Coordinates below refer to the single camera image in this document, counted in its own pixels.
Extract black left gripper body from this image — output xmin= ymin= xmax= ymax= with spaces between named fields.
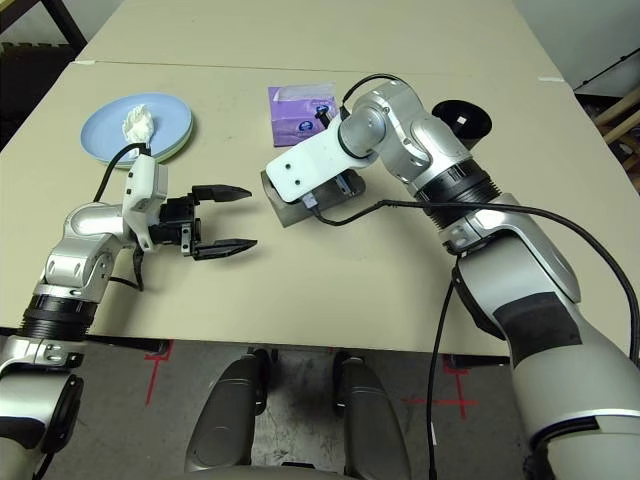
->
xmin=149 ymin=192 xmax=204 ymax=259

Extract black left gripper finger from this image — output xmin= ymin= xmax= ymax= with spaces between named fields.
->
xmin=191 ymin=184 xmax=253 ymax=204
xmin=191 ymin=238 xmax=259 ymax=264

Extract white tissue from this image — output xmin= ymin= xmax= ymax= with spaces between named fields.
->
xmin=122 ymin=103 xmax=156 ymax=146

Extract blue plastic plate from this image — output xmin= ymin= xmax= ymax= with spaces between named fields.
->
xmin=80 ymin=91 xmax=194 ymax=170

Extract purple tissue box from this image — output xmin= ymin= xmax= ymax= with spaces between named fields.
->
xmin=267 ymin=82 xmax=346 ymax=149

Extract grey open glasses case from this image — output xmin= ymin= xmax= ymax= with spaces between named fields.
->
xmin=259 ymin=167 xmax=369 ymax=229

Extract green plastic plate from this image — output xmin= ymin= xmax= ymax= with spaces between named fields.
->
xmin=107 ymin=112 xmax=196 ymax=171

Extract black table foot with caster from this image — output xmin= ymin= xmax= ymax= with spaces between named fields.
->
xmin=444 ymin=353 xmax=511 ymax=369
xmin=84 ymin=335 xmax=169 ymax=354

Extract black plastic cup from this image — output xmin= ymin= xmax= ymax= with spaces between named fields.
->
xmin=432 ymin=99 xmax=494 ymax=151

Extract grey robot left leg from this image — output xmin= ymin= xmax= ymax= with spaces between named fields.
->
xmin=184 ymin=349 xmax=271 ymax=474

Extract grey robot leg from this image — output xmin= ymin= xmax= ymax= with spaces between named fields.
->
xmin=184 ymin=349 xmax=271 ymax=474
xmin=332 ymin=349 xmax=411 ymax=480

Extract black foam floor mats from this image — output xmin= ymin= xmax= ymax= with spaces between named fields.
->
xmin=0 ymin=42 xmax=76 ymax=151

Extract grey robot right leg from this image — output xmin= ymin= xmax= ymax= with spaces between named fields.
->
xmin=332 ymin=349 xmax=411 ymax=480

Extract thin black stand rod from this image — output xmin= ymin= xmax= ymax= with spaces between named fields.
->
xmin=572 ymin=47 xmax=640 ymax=91

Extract wooden rack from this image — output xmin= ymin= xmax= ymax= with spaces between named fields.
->
xmin=597 ymin=89 xmax=640 ymax=196

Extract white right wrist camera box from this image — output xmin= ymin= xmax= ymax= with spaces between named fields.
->
xmin=264 ymin=118 xmax=382 ymax=204

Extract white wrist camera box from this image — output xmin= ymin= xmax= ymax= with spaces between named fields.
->
xmin=264 ymin=118 xmax=382 ymax=204
xmin=121 ymin=154 xmax=169 ymax=251

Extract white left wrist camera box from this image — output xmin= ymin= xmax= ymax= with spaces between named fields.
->
xmin=121 ymin=154 xmax=169 ymax=251

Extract wooden side table black frame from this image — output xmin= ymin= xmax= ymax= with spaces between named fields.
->
xmin=0 ymin=0 xmax=89 ymax=49

